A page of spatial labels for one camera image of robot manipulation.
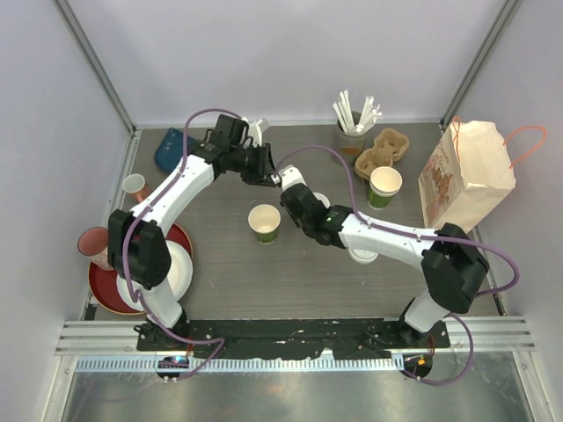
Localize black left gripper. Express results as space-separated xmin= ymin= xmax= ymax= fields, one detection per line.
xmin=230 ymin=142 xmax=279 ymax=187

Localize green paper cup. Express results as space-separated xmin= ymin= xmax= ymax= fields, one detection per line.
xmin=247 ymin=204 xmax=281 ymax=244
xmin=314 ymin=193 xmax=331 ymax=208

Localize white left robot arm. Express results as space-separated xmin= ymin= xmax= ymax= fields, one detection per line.
xmin=108 ymin=108 xmax=281 ymax=351

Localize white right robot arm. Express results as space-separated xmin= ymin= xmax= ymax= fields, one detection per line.
xmin=281 ymin=183 xmax=489 ymax=347

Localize white plastic lid stack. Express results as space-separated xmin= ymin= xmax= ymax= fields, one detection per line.
xmin=347 ymin=249 xmax=378 ymax=265

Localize stacked green paper cups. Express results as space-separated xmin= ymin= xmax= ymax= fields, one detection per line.
xmin=368 ymin=166 xmax=403 ymax=209

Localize grey straw holder cup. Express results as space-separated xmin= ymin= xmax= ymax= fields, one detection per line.
xmin=332 ymin=121 xmax=368 ymax=167

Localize blue ceramic dish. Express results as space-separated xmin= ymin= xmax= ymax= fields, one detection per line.
xmin=154 ymin=127 xmax=183 ymax=174

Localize brown pulp cup carrier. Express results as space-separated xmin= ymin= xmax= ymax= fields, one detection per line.
xmin=354 ymin=128 xmax=410 ymax=180

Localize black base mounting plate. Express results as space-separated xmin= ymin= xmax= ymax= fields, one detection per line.
xmin=134 ymin=318 xmax=450 ymax=360

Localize small pink cup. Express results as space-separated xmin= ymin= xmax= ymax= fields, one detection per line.
xmin=121 ymin=173 xmax=150 ymax=203

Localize white paper plate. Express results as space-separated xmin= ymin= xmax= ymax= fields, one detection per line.
xmin=116 ymin=240 xmax=194 ymax=312

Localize bear print paper bag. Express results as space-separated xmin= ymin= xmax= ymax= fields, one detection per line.
xmin=417 ymin=115 xmax=547 ymax=237

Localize pink floral mug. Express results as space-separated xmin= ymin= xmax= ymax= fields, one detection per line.
xmin=77 ymin=227 xmax=113 ymax=271

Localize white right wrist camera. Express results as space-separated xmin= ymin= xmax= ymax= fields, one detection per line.
xmin=272 ymin=165 xmax=307 ymax=192

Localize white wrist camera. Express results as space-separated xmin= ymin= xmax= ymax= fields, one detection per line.
xmin=272 ymin=165 xmax=307 ymax=192
xmin=243 ymin=118 xmax=269 ymax=149

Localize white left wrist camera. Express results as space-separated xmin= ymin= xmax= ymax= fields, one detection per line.
xmin=243 ymin=118 xmax=269 ymax=149

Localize white slotted cable duct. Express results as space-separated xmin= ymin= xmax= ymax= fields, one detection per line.
xmin=75 ymin=353 xmax=404 ymax=374

